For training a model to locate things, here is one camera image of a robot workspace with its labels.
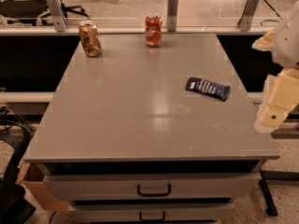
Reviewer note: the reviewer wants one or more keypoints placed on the black lower drawer handle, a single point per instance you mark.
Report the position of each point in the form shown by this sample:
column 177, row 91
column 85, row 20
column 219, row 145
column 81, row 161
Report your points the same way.
column 152, row 217

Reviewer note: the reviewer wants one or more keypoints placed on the right metal bracket post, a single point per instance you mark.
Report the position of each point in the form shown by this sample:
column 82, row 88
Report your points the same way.
column 245, row 22

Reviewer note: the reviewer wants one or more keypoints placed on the red coca-cola can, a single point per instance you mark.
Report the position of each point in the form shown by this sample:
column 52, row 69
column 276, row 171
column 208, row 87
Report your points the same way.
column 153, row 32

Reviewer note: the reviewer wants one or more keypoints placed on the black chair at left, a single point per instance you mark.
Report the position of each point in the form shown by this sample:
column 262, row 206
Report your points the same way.
column 14, row 208

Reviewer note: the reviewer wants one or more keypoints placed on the black office chair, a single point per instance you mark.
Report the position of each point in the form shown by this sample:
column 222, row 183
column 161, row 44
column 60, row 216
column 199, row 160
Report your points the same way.
column 27, row 11

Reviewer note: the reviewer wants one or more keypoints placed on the lower grey drawer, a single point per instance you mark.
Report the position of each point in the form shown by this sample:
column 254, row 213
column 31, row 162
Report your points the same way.
column 174, row 212

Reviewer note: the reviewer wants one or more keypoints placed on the metal bracket post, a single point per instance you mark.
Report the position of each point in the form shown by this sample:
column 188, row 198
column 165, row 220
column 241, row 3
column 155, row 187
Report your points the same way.
column 58, row 19
column 245, row 22
column 172, row 15

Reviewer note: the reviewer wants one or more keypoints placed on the left metal bracket post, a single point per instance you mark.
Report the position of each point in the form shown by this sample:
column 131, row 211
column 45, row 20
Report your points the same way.
column 58, row 19

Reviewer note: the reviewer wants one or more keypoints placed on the black metal stand leg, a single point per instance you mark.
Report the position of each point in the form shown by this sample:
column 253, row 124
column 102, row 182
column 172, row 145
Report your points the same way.
column 274, row 175

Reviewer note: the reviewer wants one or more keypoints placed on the middle metal bracket post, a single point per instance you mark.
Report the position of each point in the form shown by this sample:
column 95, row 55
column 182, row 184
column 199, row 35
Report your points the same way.
column 172, row 15

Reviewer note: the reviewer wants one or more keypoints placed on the orange crushed soda can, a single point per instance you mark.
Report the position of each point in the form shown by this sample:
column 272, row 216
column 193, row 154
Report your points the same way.
column 89, row 38

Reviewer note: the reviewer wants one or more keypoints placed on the black drawer handle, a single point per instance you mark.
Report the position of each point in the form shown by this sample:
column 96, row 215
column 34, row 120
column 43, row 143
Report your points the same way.
column 152, row 217
column 153, row 192

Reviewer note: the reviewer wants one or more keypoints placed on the black upper drawer handle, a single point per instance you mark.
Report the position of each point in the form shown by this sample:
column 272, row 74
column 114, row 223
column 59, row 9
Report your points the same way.
column 153, row 192

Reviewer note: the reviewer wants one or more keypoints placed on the upper grey drawer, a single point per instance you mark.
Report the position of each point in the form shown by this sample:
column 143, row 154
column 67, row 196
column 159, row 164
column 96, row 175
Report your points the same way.
column 74, row 188

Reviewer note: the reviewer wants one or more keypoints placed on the grey drawer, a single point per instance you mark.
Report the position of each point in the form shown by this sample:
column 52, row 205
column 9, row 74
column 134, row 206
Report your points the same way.
column 74, row 188
column 174, row 212

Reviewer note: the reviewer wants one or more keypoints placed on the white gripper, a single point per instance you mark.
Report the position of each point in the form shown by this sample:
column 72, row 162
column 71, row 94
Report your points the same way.
column 287, row 44

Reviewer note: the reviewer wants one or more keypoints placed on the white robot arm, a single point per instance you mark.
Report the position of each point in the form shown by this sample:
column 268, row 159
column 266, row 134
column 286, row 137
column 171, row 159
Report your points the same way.
column 285, row 43

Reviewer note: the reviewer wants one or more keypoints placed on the white horizontal rail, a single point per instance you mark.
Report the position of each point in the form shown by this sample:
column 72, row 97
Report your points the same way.
column 25, row 97

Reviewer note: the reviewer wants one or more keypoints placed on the blue rxbar blueberry wrapper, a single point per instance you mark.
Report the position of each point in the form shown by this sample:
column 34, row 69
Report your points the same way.
column 208, row 88

